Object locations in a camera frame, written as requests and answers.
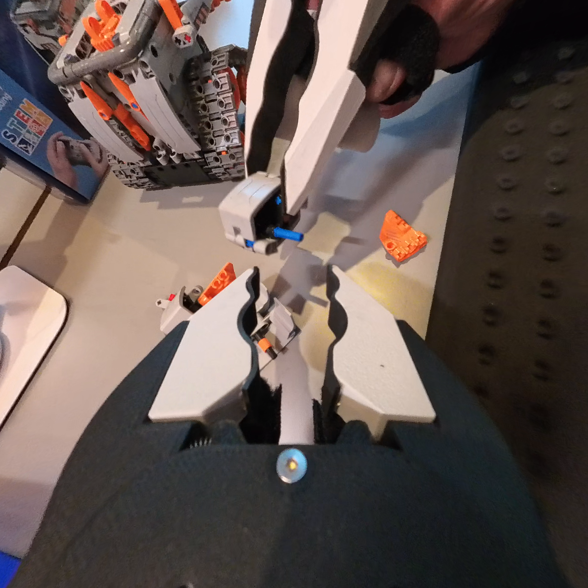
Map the grey block module blue pin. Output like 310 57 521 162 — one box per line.
218 172 304 255

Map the orange wedge block plate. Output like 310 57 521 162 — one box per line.
379 210 428 262

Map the person's right hand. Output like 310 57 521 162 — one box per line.
367 0 513 121

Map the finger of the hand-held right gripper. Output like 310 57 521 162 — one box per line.
243 0 319 179
284 0 383 217

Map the blue robot kit box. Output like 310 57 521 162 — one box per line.
0 0 111 205

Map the grey orange tracked toy robot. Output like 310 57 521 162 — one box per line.
48 0 250 191

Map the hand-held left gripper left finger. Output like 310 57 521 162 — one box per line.
148 266 261 425

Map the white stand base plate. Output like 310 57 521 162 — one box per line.
0 266 69 428

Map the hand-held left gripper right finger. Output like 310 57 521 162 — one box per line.
322 265 437 425

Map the grey block module orange part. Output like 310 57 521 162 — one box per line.
155 262 302 361

